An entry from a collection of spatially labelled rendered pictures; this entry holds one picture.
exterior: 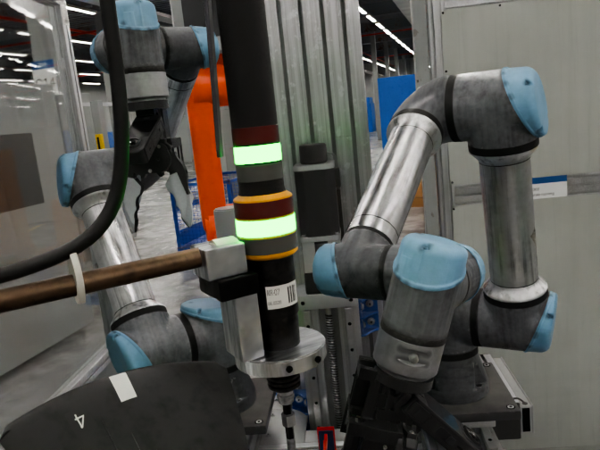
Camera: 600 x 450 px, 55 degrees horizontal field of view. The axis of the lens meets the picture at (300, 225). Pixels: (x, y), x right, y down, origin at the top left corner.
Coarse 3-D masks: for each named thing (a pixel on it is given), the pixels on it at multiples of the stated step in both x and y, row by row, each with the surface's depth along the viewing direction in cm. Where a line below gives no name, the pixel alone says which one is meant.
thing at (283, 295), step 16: (288, 256) 42; (272, 272) 41; (288, 272) 42; (272, 288) 42; (288, 288) 42; (272, 304) 42; (288, 304) 42; (272, 320) 42; (288, 320) 43; (272, 336) 43; (288, 336) 43; (272, 384) 44; (288, 384) 44
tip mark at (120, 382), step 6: (114, 378) 58; (120, 378) 58; (126, 378) 58; (114, 384) 57; (120, 384) 57; (126, 384) 58; (120, 390) 57; (126, 390) 57; (132, 390) 57; (120, 396) 56; (126, 396) 56; (132, 396) 57
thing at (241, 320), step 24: (216, 264) 39; (240, 264) 40; (216, 288) 40; (240, 288) 40; (240, 312) 41; (240, 336) 41; (312, 336) 45; (240, 360) 41; (264, 360) 41; (288, 360) 41; (312, 360) 42
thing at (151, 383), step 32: (96, 384) 57; (160, 384) 59; (192, 384) 60; (224, 384) 62; (32, 416) 52; (64, 416) 53; (96, 416) 54; (128, 416) 55; (160, 416) 56; (192, 416) 57; (224, 416) 58; (32, 448) 50; (64, 448) 51; (96, 448) 52; (128, 448) 52; (160, 448) 53; (192, 448) 54; (224, 448) 55
